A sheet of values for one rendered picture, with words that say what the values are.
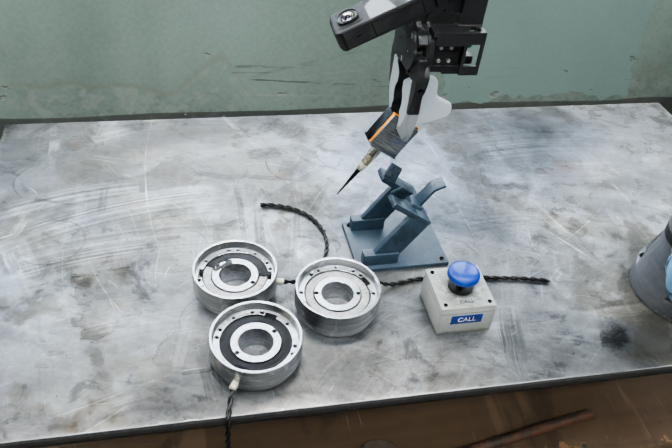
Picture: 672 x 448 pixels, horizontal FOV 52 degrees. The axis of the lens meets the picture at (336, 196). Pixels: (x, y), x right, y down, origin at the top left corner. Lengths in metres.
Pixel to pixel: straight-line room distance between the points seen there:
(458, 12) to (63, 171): 0.64
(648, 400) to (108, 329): 0.84
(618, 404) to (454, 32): 0.69
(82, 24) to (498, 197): 1.65
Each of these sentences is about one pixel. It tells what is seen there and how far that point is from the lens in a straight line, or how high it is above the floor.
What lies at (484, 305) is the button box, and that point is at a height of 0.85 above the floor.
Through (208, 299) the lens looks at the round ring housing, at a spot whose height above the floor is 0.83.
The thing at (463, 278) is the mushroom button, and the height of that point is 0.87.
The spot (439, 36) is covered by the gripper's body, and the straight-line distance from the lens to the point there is 0.77.
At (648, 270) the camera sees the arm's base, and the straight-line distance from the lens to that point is 1.01.
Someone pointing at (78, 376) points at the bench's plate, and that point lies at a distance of 0.84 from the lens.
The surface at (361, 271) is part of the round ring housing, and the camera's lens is 0.89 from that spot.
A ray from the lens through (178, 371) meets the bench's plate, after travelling 0.83.
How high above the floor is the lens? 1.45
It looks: 38 degrees down
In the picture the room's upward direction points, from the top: 5 degrees clockwise
